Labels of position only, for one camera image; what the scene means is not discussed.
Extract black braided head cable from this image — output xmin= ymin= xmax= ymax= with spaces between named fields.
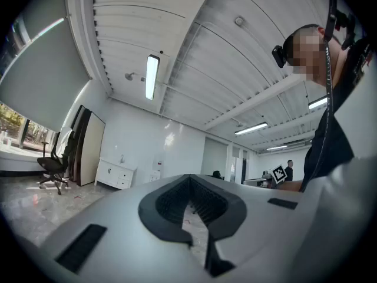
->
xmin=300 ymin=44 xmax=334 ymax=193

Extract beige leaning board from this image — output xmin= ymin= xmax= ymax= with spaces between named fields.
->
xmin=78 ymin=110 xmax=106 ymax=187

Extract white ceramic sink top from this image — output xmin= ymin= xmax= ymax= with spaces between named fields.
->
xmin=99 ymin=157 xmax=138 ymax=172

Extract large glass window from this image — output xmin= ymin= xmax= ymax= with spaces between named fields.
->
xmin=0 ymin=101 xmax=59 ymax=156

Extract black headband mount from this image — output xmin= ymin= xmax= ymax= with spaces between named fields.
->
xmin=323 ymin=0 xmax=357 ymax=51

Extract ceiling sprinkler head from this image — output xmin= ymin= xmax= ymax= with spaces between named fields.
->
xmin=124 ymin=71 xmax=147 ymax=83

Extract wide grey roller blind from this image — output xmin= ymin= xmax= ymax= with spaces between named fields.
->
xmin=0 ymin=18 xmax=92 ymax=133

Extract white office desk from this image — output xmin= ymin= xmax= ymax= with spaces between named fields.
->
xmin=243 ymin=177 xmax=277 ymax=190

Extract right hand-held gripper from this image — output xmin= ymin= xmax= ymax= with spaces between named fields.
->
xmin=271 ymin=163 xmax=289 ymax=185

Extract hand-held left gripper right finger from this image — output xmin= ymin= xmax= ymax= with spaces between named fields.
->
xmin=188 ymin=157 xmax=377 ymax=283

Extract white vanity cabinet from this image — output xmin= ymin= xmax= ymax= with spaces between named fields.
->
xmin=94 ymin=160 xmax=135 ymax=190

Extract person's black shirt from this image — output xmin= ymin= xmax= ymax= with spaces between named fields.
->
xmin=300 ymin=37 xmax=377 ymax=193

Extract narrow grey roller blind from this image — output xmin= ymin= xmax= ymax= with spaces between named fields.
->
xmin=201 ymin=136 xmax=229 ymax=178

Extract black head-mounted camera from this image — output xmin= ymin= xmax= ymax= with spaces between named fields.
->
xmin=271 ymin=44 xmax=288 ymax=68

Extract person's head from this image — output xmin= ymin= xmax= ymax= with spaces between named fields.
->
xmin=284 ymin=24 xmax=342 ymax=88

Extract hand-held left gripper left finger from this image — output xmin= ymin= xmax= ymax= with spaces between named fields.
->
xmin=38 ymin=174 xmax=207 ymax=283

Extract dark brown leaning boards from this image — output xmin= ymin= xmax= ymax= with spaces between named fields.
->
xmin=69 ymin=104 xmax=92 ymax=185

